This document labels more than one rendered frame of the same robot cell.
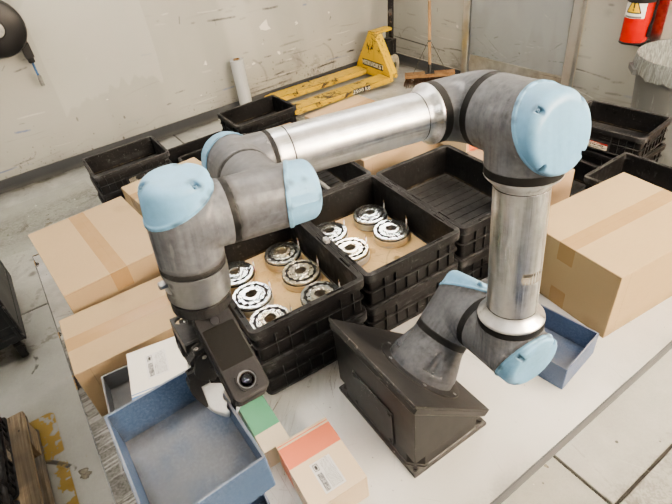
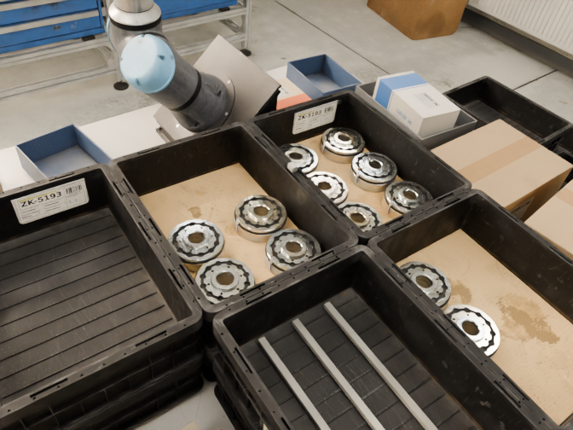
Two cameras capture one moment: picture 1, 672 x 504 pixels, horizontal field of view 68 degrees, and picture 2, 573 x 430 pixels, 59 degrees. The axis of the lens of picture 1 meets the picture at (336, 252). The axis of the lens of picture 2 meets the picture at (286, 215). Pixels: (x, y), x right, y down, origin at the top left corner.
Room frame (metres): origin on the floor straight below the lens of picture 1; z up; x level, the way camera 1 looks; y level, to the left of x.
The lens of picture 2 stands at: (1.79, -0.15, 1.56)
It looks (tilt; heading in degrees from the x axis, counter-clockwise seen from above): 45 degrees down; 167
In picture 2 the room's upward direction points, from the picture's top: 8 degrees clockwise
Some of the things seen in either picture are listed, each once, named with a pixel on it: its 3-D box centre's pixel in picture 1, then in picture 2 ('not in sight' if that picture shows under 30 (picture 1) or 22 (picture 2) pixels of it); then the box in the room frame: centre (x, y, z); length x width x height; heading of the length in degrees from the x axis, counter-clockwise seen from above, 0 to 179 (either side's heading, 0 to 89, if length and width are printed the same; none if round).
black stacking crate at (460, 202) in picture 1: (453, 199); (65, 288); (1.27, -0.37, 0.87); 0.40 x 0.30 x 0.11; 27
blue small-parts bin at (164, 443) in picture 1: (187, 449); not in sight; (0.39, 0.23, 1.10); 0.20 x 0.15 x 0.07; 31
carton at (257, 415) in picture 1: (256, 413); not in sight; (0.70, 0.23, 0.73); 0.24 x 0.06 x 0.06; 28
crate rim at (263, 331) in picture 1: (273, 265); (354, 156); (1.00, 0.16, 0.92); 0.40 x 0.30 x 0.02; 27
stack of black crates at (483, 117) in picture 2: not in sight; (483, 156); (0.32, 0.97, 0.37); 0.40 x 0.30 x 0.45; 30
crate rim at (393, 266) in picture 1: (370, 222); (228, 204); (1.13, -0.11, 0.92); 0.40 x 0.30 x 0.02; 27
